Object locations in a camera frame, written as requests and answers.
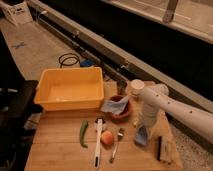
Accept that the blue-grey cloth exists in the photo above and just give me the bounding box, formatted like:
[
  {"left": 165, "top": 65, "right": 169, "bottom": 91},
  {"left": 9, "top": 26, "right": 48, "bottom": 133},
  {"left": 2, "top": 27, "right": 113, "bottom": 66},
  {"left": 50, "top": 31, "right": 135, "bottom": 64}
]
[{"left": 101, "top": 95, "right": 129, "bottom": 115}]

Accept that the black coiled cable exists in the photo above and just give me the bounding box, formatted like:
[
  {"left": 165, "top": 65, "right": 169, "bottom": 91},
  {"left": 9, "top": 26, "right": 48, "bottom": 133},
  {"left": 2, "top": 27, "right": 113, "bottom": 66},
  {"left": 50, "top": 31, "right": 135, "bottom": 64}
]
[{"left": 58, "top": 52, "right": 81, "bottom": 68}]

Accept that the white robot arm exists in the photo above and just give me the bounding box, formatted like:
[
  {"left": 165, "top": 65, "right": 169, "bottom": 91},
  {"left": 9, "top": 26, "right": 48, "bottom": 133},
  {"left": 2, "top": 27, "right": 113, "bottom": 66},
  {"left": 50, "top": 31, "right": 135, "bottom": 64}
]
[{"left": 139, "top": 84, "right": 213, "bottom": 144}]

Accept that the brown clay bowl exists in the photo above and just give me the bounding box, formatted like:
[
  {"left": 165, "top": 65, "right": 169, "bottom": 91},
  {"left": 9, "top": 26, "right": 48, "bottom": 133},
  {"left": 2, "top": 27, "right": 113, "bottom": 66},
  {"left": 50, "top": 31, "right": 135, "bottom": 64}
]
[{"left": 110, "top": 96, "right": 132, "bottom": 120}]

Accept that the green pepper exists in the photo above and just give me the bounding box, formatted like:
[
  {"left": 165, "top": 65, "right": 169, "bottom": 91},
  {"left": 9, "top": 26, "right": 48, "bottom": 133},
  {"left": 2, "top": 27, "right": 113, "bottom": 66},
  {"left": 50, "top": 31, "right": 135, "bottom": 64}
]
[{"left": 79, "top": 120, "right": 88, "bottom": 148}]

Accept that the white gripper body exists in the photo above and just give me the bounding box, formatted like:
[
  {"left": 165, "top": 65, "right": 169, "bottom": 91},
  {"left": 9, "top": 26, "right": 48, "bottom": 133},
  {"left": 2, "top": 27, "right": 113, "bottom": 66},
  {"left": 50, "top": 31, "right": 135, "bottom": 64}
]
[{"left": 138, "top": 112, "right": 157, "bottom": 129}]

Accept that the metal fork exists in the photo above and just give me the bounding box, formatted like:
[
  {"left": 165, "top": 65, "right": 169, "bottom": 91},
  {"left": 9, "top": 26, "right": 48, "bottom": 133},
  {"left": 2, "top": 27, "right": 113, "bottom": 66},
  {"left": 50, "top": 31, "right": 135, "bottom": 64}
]
[{"left": 109, "top": 128, "right": 125, "bottom": 163}]

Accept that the black chair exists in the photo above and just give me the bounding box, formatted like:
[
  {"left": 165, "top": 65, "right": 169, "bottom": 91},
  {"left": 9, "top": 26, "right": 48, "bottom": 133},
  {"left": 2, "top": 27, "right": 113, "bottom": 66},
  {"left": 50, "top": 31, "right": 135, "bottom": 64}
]
[{"left": 0, "top": 80, "right": 43, "bottom": 171}]

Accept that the white cardboard box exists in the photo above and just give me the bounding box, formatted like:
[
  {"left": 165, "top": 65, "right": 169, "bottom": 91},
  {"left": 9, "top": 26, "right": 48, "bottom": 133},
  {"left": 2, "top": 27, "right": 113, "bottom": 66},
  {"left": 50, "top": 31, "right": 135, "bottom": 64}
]
[{"left": 0, "top": 0, "right": 33, "bottom": 27}]

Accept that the dark glass cup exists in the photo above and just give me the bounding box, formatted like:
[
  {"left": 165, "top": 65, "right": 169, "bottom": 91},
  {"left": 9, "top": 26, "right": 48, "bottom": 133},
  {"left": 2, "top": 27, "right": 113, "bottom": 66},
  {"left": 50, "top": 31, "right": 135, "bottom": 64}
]
[{"left": 117, "top": 80, "right": 127, "bottom": 95}]

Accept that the white lidded jar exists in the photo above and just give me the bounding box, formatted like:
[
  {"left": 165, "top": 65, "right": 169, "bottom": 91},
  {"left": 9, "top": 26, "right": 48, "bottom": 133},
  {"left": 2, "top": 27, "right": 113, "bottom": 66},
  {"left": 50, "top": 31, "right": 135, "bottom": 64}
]
[{"left": 130, "top": 79, "right": 145, "bottom": 96}]

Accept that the blue object on floor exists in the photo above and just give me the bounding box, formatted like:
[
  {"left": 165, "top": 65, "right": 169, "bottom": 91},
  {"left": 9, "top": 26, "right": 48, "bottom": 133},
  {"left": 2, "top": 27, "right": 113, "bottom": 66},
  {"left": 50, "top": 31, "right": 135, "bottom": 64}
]
[{"left": 80, "top": 59, "right": 95, "bottom": 67}]

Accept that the blue sponge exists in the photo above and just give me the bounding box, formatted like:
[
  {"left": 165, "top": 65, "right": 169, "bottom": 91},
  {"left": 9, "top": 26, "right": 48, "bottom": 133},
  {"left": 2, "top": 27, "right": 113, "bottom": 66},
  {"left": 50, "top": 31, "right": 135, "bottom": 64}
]
[{"left": 134, "top": 125, "right": 148, "bottom": 146}]

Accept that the yellow plastic tub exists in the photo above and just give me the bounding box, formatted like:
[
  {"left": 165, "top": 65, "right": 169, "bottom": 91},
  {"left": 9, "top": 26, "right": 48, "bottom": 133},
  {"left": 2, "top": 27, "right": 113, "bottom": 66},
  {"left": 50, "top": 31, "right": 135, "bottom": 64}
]
[{"left": 34, "top": 67, "right": 104, "bottom": 111}]

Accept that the orange peach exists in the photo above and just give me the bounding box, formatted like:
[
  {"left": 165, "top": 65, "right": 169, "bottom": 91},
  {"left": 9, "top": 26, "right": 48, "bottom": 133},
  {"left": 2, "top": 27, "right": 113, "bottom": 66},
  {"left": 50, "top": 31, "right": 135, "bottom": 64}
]
[{"left": 101, "top": 131, "right": 114, "bottom": 145}]

